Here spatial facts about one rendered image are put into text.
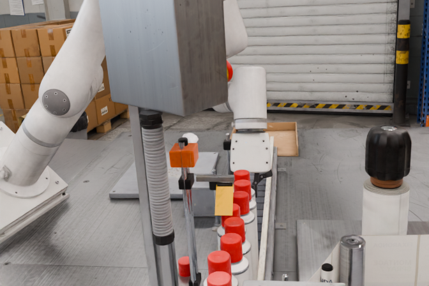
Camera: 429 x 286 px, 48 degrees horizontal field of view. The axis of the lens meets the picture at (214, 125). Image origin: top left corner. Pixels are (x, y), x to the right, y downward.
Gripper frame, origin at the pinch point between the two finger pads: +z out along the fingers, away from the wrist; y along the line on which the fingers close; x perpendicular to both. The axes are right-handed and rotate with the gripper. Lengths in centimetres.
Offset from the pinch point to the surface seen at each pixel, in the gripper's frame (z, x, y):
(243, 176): -5.5, -25.3, 0.5
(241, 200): -1.9, -35.0, 1.0
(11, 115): -46, 305, -256
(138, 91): -20, -54, -12
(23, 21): -182, 453, -331
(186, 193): -3.5, -40.6, -7.9
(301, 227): 8.0, -3.1, 12.1
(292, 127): -20, 83, 11
